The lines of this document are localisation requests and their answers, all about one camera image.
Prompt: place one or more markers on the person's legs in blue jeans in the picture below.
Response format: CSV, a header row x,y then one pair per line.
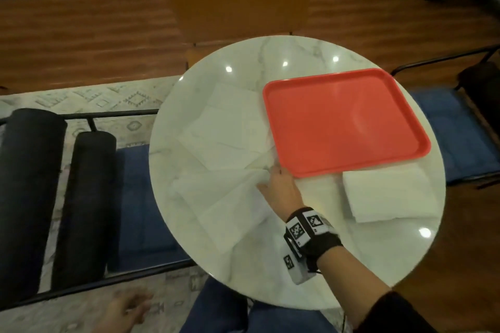
x,y
218,313

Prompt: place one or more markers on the pile of white paper napkins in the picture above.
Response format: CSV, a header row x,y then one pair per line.
x,y
222,130

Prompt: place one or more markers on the red plastic tray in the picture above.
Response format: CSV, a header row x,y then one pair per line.
x,y
343,122

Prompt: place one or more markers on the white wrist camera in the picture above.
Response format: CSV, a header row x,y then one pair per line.
x,y
297,270

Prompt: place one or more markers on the person's right forearm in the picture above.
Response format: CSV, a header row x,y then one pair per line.
x,y
351,286

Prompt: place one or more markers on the person's left hand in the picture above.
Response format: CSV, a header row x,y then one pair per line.
x,y
121,313

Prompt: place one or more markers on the blue chair with black bolsters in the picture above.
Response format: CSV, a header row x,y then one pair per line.
x,y
31,196
453,126

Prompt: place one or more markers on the person's right hand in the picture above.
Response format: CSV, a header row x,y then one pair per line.
x,y
283,196

